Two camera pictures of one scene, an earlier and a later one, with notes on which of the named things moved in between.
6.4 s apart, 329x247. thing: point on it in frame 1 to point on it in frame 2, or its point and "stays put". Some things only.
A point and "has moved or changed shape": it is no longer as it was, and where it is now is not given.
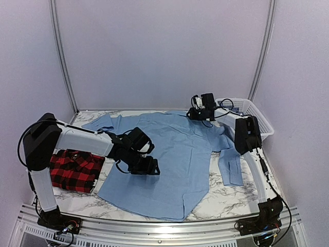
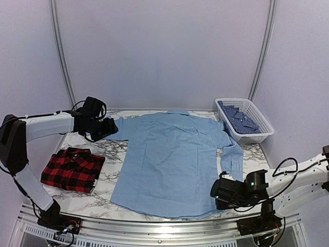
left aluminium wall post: [60, 52] stays put
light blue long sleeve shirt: [185, 150] has moved or changed shape
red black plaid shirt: [75, 170] stays put
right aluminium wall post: [270, 24] stays put
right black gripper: [193, 115] to [220, 205]
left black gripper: [148, 169] to [110, 128]
